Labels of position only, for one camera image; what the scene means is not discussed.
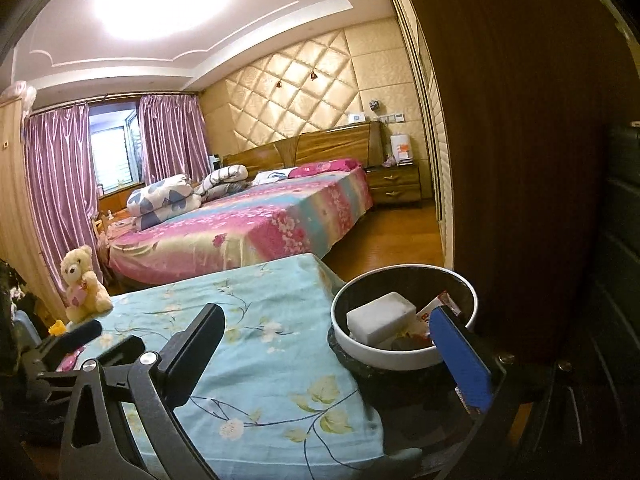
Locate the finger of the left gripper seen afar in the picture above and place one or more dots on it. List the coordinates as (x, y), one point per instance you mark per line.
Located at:
(56, 347)

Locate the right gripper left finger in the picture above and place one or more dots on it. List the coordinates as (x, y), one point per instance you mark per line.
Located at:
(97, 442)

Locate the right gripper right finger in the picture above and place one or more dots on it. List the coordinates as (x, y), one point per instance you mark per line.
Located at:
(491, 392)

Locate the white foam block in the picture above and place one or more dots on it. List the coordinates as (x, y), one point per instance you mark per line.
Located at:
(377, 322)

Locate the white round trash bin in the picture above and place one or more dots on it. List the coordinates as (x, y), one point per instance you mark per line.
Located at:
(425, 286)

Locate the orange spiky cup toy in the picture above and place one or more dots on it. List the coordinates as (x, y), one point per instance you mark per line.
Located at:
(58, 328)

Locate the pink hair brush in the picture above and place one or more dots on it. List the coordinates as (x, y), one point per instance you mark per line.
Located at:
(69, 361)

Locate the beige teddy bear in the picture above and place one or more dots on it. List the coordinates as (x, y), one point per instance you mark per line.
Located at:
(85, 295)

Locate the left pink curtain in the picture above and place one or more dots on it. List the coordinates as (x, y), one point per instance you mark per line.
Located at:
(62, 183)

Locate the pink curtain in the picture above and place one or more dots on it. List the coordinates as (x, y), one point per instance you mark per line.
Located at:
(62, 183)
(173, 137)

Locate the blue heart folded quilt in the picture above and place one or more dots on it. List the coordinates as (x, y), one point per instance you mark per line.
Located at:
(161, 201)

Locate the wooden nightstand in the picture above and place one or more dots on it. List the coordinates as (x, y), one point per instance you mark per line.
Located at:
(395, 185)

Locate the right pink curtain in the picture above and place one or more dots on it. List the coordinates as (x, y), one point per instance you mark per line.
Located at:
(173, 137)

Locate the striped folded quilt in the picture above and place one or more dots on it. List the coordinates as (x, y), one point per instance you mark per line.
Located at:
(223, 182)

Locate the white bag on nightstand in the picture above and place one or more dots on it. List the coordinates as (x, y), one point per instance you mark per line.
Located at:
(400, 143)

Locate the pink pillow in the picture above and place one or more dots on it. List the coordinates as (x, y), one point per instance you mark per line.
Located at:
(314, 168)

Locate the pink floral bed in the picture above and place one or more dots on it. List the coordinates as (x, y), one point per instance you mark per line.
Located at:
(306, 215)

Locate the wooden headboard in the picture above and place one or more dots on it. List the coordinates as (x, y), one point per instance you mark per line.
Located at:
(362, 142)

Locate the white pillow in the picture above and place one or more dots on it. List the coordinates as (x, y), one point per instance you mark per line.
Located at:
(272, 176)

